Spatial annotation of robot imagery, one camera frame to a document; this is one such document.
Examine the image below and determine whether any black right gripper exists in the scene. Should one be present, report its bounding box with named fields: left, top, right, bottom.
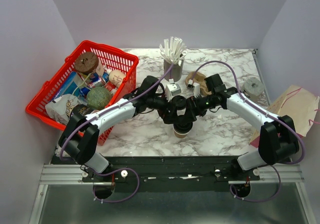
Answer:
left=181, top=93, right=216, bottom=124

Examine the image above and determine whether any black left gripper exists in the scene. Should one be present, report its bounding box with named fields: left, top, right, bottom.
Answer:
left=146, top=91, right=181, bottom=125

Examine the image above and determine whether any black plastic cup lid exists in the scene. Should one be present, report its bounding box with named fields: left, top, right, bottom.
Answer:
left=173, top=122, right=193, bottom=132

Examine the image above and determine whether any brown paper coffee cup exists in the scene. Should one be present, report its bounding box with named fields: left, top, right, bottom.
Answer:
left=173, top=129, right=190, bottom=139

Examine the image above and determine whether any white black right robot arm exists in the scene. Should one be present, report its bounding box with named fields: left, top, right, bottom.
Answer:
left=175, top=74, right=300, bottom=180

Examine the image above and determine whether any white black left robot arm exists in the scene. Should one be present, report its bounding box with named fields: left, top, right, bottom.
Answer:
left=58, top=75, right=181, bottom=182

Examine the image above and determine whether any brown cardboard cup carrier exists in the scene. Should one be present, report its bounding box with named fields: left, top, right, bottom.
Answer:
left=184, top=71, right=212, bottom=96

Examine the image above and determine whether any grey straw holder can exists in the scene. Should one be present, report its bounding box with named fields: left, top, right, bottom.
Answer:
left=163, top=59, right=184, bottom=82

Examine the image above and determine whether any white wrapped straws bunch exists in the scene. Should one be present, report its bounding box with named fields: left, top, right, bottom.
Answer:
left=159, top=36, right=187, bottom=66

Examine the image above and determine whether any cream bottle with pink print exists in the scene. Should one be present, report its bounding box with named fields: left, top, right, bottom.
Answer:
left=106, top=69, right=126, bottom=88

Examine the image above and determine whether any red and white can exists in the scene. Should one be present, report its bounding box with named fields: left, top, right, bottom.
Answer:
left=104, top=81, right=118, bottom=94

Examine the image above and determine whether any green round melon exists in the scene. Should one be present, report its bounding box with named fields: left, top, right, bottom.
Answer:
left=86, top=86, right=112, bottom=110

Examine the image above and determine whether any red plastic shopping basket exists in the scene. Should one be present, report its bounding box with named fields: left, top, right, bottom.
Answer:
left=25, top=40, right=140, bottom=147

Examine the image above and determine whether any blue drink can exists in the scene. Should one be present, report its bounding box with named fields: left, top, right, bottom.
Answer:
left=79, top=86, right=95, bottom=97

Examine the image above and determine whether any black Force tub pink lid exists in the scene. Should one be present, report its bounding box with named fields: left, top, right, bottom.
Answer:
left=68, top=104, right=99, bottom=121

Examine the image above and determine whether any brown lidded round jar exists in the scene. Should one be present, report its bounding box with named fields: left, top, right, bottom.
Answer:
left=74, top=51, right=99, bottom=75

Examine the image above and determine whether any blue flat box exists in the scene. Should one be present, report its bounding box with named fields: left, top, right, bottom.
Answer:
left=53, top=71, right=83, bottom=99

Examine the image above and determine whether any pink beige paper bag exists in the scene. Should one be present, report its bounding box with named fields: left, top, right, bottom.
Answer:
left=249, top=84, right=320, bottom=149

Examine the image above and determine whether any white grey snack bag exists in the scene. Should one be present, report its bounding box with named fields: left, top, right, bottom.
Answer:
left=45, top=94, right=81, bottom=125

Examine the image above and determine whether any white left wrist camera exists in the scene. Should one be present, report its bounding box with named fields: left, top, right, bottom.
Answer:
left=164, top=78, right=182, bottom=101

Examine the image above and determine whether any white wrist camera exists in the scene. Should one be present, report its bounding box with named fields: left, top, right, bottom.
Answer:
left=164, top=78, right=182, bottom=101
left=187, top=79, right=201, bottom=98

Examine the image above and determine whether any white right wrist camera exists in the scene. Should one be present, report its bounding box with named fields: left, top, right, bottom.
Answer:
left=187, top=79, right=201, bottom=98

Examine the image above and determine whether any black table front rail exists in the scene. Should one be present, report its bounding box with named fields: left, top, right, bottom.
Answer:
left=51, top=148, right=280, bottom=194

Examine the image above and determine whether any aluminium extrusion rail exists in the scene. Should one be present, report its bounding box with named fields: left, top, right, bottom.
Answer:
left=29, top=164, right=112, bottom=224

